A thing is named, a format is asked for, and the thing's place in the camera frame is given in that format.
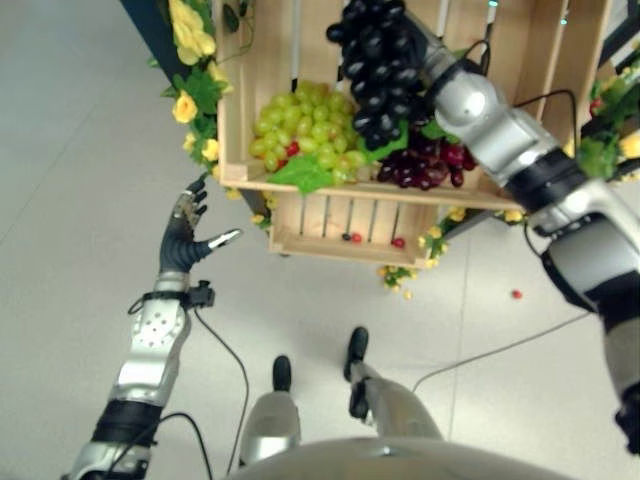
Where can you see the large wooden crate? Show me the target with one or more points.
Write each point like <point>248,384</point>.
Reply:
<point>540,60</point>

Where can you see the robot leg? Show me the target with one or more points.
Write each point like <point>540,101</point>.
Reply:
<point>395,405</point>
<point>272,420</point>

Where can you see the small wooden crate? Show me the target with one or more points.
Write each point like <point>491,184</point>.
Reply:
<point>310,245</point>

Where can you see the red grape bunch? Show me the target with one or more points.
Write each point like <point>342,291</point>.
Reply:
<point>425,162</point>

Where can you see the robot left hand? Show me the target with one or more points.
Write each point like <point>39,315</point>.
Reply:
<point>176,245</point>

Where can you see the robot left leg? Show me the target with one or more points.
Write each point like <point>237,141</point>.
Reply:
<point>272,420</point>

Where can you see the robot right leg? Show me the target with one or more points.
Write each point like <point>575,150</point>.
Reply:
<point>395,405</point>

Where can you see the loose red grape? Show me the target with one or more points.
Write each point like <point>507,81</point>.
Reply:
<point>397,243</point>
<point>356,238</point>
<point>516,294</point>

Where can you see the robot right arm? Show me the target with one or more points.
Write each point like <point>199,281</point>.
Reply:
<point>505,135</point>

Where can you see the dark display stand frame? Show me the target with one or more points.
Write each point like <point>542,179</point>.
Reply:
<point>150,35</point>

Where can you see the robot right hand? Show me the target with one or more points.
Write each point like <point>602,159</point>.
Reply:
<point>417,35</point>

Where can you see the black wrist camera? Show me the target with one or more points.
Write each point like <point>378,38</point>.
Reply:
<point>204,294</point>

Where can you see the yellow flower garland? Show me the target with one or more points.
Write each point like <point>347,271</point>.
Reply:
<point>607,125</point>
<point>437,240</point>
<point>192,100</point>
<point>262,210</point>

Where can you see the white rod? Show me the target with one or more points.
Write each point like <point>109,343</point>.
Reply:
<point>442,17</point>
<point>295,45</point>
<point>491,17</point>

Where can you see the black grape bunch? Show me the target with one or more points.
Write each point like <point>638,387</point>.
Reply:
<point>377,75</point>

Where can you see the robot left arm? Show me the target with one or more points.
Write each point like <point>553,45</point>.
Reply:
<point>155,335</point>

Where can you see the green grape bunch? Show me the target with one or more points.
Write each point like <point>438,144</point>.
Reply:
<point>310,125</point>

